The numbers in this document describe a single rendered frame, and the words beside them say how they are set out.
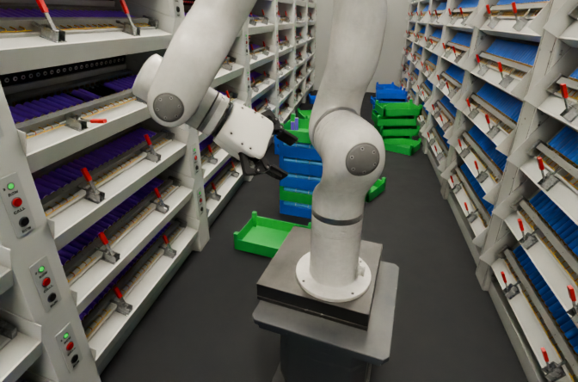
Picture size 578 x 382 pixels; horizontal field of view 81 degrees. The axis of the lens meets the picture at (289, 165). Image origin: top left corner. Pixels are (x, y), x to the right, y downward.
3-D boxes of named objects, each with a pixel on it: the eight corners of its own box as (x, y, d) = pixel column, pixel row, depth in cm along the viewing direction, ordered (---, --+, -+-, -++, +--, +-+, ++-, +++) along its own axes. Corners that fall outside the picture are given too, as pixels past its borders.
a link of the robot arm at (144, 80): (217, 97, 60) (218, 88, 68) (145, 53, 55) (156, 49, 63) (193, 136, 62) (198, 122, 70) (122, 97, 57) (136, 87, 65)
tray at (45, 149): (178, 104, 121) (182, 78, 117) (26, 175, 67) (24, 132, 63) (127, 84, 122) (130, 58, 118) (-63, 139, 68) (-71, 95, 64)
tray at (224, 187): (247, 170, 207) (253, 151, 201) (205, 225, 153) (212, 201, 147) (217, 158, 208) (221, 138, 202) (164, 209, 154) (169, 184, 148)
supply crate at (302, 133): (349, 133, 168) (350, 118, 165) (341, 147, 151) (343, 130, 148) (292, 127, 177) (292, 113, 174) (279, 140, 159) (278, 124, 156)
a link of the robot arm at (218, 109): (208, 105, 71) (221, 112, 72) (192, 137, 66) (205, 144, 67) (224, 82, 65) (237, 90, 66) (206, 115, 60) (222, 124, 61)
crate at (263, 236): (313, 237, 157) (313, 222, 153) (299, 264, 139) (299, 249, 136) (254, 224, 166) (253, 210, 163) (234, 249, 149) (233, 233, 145)
